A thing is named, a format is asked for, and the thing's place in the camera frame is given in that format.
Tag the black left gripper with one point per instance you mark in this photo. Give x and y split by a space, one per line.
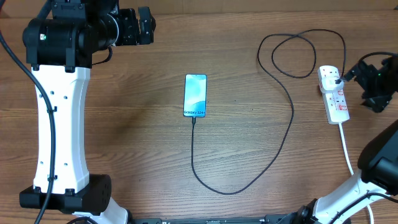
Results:
132 23

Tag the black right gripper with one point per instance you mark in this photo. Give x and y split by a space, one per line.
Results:
379 102

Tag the smartphone with blue screen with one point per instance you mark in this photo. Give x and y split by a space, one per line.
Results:
194 103

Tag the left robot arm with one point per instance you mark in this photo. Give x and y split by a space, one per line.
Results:
60 43

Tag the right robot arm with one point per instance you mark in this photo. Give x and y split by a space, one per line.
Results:
376 177

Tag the white power strip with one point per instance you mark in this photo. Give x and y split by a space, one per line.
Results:
335 103

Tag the white USB wall charger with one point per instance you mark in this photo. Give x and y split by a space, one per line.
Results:
330 84

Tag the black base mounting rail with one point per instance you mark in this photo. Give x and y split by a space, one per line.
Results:
268 219

